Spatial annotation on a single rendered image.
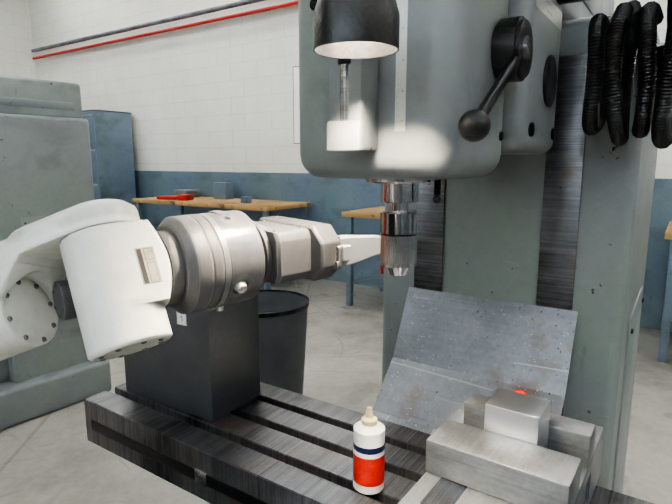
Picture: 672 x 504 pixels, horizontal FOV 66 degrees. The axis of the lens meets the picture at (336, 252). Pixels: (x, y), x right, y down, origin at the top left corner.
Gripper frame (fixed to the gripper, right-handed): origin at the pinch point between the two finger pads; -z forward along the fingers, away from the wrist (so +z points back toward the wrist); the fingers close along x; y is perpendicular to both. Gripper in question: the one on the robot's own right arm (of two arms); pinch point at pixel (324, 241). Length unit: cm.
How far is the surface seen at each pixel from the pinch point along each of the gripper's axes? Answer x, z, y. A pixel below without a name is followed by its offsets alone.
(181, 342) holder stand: 33.4, 2.1, 20.9
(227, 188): 507, -286, 39
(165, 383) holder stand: 37.6, 3.5, 29.1
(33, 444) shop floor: 221, -7, 129
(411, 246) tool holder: -2.7, -11.7, 1.7
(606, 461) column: -14, -53, 44
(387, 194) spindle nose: -0.4, -9.8, -4.6
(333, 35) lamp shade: -10.9, 8.4, -18.8
